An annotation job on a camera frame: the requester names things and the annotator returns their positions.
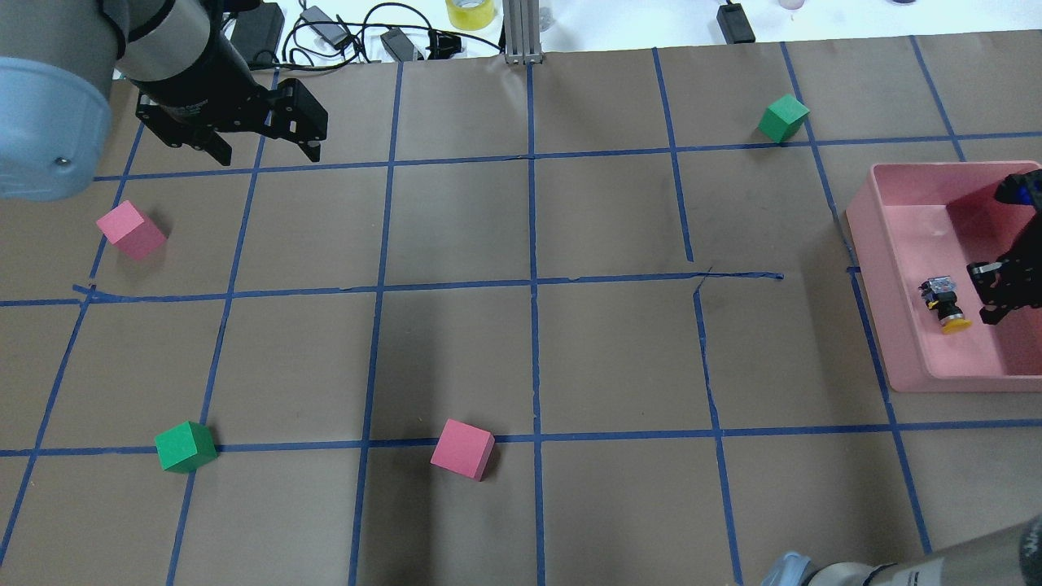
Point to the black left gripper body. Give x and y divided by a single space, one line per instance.
205 77

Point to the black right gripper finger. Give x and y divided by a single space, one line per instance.
995 309
988 274

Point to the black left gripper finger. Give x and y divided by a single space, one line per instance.
310 143
211 142

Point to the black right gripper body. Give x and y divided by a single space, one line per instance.
1012 281

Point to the yellow mushroom push button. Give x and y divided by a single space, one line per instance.
939 294

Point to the green cube near arm base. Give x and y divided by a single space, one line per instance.
185 447

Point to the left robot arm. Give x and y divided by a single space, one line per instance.
57 61

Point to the pink cube far side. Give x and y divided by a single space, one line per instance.
131 231

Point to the pink cube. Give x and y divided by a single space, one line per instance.
131 231
463 449

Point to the yellow tape roll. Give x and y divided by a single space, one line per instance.
470 15

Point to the green cube near bin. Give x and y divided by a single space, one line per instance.
783 118

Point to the pink cube near centre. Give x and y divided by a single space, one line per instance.
463 449

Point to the black power adapter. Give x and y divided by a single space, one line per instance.
734 23

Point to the aluminium frame post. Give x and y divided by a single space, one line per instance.
521 32

